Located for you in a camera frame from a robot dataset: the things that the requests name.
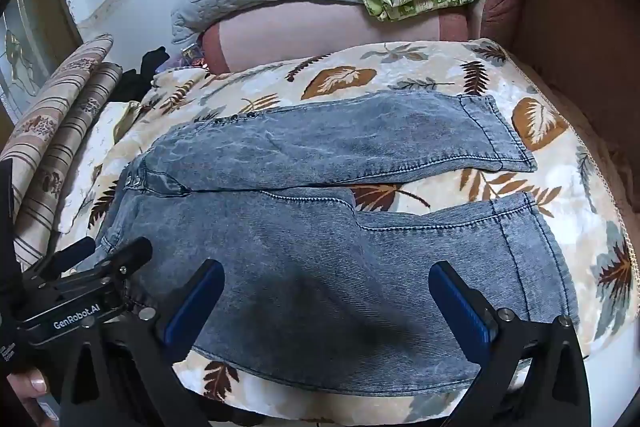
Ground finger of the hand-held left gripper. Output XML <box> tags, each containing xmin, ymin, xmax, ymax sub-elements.
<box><xmin>75</xmin><ymin>237</ymin><xmax>154</xmax><ymax>289</ymax></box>
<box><xmin>42</xmin><ymin>237</ymin><xmax>97</xmax><ymax>276</ymax></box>

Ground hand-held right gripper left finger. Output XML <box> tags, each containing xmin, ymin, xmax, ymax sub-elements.
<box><xmin>60</xmin><ymin>258</ymin><xmax>226</xmax><ymax>427</ymax></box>

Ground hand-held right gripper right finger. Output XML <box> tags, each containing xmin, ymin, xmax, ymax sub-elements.
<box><xmin>428</xmin><ymin>261</ymin><xmax>592</xmax><ymax>427</ymax></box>

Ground blue denim pants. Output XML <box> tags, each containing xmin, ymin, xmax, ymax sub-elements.
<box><xmin>75</xmin><ymin>89</ymin><xmax>581</xmax><ymax>395</ymax></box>

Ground person's left hand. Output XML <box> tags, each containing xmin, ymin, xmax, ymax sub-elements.
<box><xmin>5</xmin><ymin>364</ymin><xmax>51</xmax><ymax>427</ymax></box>

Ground cream cloth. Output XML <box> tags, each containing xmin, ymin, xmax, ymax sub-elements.
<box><xmin>70</xmin><ymin>101</ymin><xmax>146</xmax><ymax>228</ymax></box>

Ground black cloth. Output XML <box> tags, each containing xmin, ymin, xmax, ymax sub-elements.
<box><xmin>117</xmin><ymin>47</ymin><xmax>171</xmax><ymax>102</ymax></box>

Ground small colourful packet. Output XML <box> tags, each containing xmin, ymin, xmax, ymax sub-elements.
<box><xmin>181</xmin><ymin>44</ymin><xmax>211</xmax><ymax>68</ymax></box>

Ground patterned glass door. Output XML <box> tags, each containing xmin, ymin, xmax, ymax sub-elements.
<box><xmin>0</xmin><ymin>0</ymin><xmax>83</xmax><ymax>108</ymax></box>

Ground leaf-print fleece blanket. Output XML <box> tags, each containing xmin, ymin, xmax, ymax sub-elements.
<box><xmin>65</xmin><ymin>38</ymin><xmax>640</xmax><ymax>427</ymax></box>

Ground pink bolster pillow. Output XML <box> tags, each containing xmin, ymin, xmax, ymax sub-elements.
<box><xmin>202</xmin><ymin>0</ymin><xmax>468</xmax><ymax>75</ymax></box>

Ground brown cardboard box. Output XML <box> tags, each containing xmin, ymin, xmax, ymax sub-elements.
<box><xmin>515</xmin><ymin>0</ymin><xmax>640</xmax><ymax>158</ymax></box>

